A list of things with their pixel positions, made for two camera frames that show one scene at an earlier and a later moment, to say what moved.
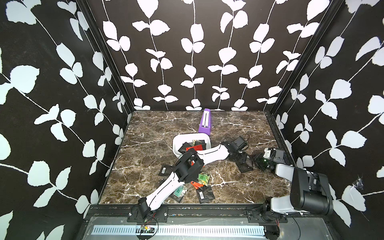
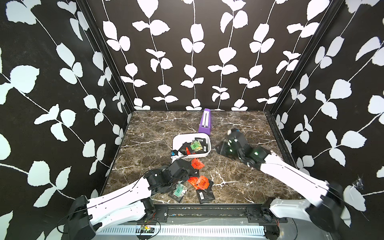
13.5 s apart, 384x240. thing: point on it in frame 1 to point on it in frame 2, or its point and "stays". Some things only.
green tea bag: (203, 178) to (196, 146)
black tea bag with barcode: (182, 149) stays
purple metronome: (205, 126) stays
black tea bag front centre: (205, 194) stays
